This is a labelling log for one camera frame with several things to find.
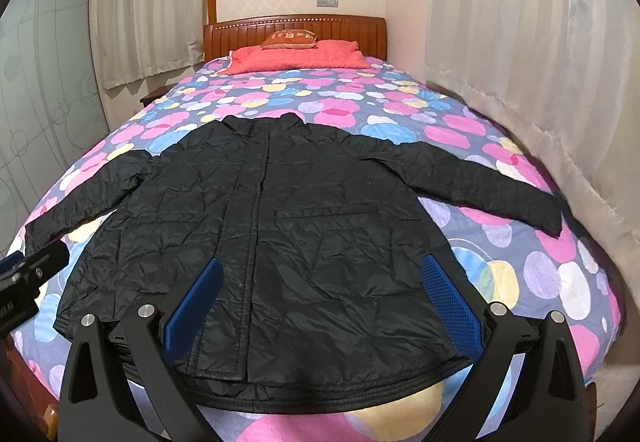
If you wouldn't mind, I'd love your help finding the black quilted puffer jacket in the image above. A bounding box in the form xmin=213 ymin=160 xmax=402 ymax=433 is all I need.
xmin=25 ymin=114 xmax=562 ymax=414

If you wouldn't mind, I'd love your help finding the colourful polka dot bedspread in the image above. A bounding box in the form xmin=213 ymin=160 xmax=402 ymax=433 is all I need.
xmin=34 ymin=60 xmax=622 ymax=441

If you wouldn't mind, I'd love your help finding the frosted glass wardrobe door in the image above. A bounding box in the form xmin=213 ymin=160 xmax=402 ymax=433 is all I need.
xmin=1 ymin=0 xmax=108 ymax=251

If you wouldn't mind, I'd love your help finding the wooden nightstand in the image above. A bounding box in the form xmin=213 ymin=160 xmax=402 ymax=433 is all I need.
xmin=140 ymin=84 xmax=174 ymax=107

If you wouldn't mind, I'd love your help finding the wooden bed headboard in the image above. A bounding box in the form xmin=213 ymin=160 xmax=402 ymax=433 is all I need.
xmin=202 ymin=13 xmax=388 ymax=63

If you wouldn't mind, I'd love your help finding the small orange embroidered cushion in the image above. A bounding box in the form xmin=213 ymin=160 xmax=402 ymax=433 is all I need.
xmin=262 ymin=29 xmax=317 ymax=50

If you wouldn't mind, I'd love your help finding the red quilted pillow blanket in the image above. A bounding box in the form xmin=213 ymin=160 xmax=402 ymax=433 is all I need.
xmin=221 ymin=40 xmax=369 ymax=75

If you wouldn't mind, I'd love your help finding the right beige striped curtain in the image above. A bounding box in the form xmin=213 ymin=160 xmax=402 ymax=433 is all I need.
xmin=424 ymin=0 xmax=639 ymax=285

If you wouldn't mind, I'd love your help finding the wall socket plate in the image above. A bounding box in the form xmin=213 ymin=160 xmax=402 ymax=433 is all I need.
xmin=316 ymin=0 xmax=338 ymax=9

